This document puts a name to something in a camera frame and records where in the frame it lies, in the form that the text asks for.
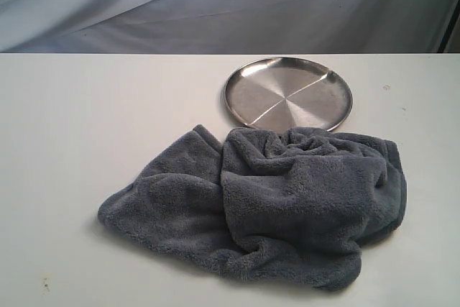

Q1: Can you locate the round stainless steel plate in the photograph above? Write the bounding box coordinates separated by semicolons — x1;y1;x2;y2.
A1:
223;57;353;133

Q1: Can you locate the grey backdrop cloth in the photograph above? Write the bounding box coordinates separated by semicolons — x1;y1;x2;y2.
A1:
1;0;456;54

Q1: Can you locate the grey fleece towel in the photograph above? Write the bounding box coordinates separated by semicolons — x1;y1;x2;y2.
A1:
98;125;407;290

